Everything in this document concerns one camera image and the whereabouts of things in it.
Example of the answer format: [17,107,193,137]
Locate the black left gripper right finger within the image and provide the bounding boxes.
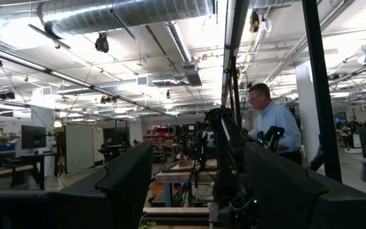
[245,142,366,229]

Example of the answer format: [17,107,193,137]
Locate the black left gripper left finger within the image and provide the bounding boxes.
[51,141,154,229]

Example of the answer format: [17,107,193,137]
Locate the potted green plant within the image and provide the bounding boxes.
[137,220,158,229]

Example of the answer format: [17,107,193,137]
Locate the white partition panel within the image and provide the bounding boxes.
[65,123,105,174]

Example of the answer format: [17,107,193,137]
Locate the wooden workbench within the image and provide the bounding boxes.
[155,158,219,208]

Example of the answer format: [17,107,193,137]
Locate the red storage shelves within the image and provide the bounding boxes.
[142,126,176,154]

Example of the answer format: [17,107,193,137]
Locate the person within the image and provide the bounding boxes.
[247,83,303,165]

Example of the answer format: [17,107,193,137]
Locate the black monitor desk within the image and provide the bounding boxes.
[19,152,58,190]

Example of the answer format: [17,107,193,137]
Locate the black computer monitor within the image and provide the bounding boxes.
[20,125,48,150]

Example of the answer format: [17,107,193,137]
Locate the black ceiling-hung device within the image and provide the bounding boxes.
[94,31,110,53]

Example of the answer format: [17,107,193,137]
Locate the long ceiling light rail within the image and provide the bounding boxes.
[0,43,178,120]

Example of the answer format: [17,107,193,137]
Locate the yellow ceiling cord reel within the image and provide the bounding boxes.
[249,11,261,33]

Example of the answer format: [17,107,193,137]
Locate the silver ventilation duct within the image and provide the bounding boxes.
[0,0,215,49]

